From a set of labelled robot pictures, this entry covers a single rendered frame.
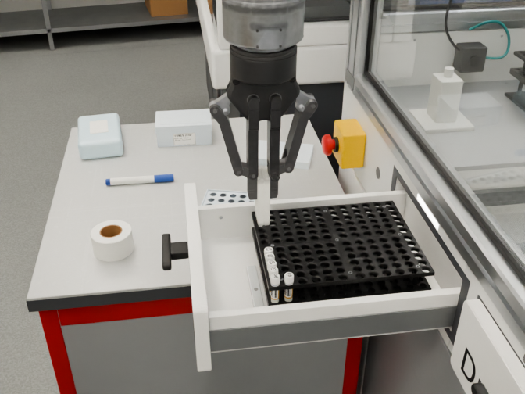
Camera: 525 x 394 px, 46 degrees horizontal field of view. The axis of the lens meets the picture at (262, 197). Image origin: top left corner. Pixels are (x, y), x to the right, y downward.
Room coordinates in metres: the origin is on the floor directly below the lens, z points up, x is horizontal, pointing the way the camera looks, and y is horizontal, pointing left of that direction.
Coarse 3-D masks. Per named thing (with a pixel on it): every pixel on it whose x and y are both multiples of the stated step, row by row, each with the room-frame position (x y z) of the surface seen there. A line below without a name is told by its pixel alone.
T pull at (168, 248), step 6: (162, 234) 0.71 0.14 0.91; (168, 234) 0.71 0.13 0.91; (162, 240) 0.69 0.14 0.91; (168, 240) 0.69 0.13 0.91; (162, 246) 0.68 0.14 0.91; (168, 246) 0.68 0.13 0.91; (174, 246) 0.68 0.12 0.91; (180, 246) 0.68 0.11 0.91; (186, 246) 0.68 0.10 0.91; (162, 252) 0.67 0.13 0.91; (168, 252) 0.66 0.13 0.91; (174, 252) 0.67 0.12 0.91; (180, 252) 0.67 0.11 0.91; (186, 252) 0.67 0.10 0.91; (162, 258) 0.65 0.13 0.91; (168, 258) 0.65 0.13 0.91; (174, 258) 0.66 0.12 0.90; (180, 258) 0.66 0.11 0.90; (186, 258) 0.67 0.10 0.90; (162, 264) 0.64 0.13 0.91; (168, 264) 0.64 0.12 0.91
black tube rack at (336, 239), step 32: (288, 224) 0.75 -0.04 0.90; (320, 224) 0.75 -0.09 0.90; (352, 224) 0.75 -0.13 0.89; (384, 224) 0.75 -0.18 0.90; (288, 256) 0.67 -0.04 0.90; (320, 256) 0.67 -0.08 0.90; (352, 256) 0.71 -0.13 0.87; (384, 256) 0.67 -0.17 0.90; (416, 256) 0.68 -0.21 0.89; (288, 288) 0.61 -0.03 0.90; (320, 288) 0.64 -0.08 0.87; (352, 288) 0.64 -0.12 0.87; (384, 288) 0.64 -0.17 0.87; (416, 288) 0.64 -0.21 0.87
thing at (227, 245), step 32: (384, 192) 0.84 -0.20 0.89; (224, 224) 0.80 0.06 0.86; (416, 224) 0.79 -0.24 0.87; (224, 256) 0.75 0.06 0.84; (256, 256) 0.75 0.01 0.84; (224, 288) 0.68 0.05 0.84; (448, 288) 0.61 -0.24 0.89; (224, 320) 0.56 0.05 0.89; (256, 320) 0.57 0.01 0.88; (288, 320) 0.57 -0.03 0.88; (320, 320) 0.57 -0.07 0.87; (352, 320) 0.58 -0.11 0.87; (384, 320) 0.59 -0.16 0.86; (416, 320) 0.59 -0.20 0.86; (448, 320) 0.60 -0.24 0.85
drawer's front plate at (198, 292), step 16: (192, 192) 0.79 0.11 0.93; (192, 208) 0.75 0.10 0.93; (192, 224) 0.71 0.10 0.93; (192, 240) 0.67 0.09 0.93; (192, 256) 0.63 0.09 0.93; (192, 272) 0.60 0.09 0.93; (192, 288) 0.57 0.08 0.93; (192, 304) 0.54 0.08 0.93; (208, 320) 0.54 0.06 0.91; (208, 336) 0.54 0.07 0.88; (208, 352) 0.54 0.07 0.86; (208, 368) 0.54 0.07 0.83
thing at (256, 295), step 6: (252, 270) 0.70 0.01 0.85; (252, 276) 0.69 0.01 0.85; (252, 282) 0.68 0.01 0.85; (258, 282) 0.68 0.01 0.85; (252, 288) 0.66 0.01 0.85; (258, 288) 0.66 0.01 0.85; (252, 294) 0.65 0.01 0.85; (258, 294) 0.65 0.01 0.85; (252, 300) 0.64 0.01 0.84; (258, 300) 0.64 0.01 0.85
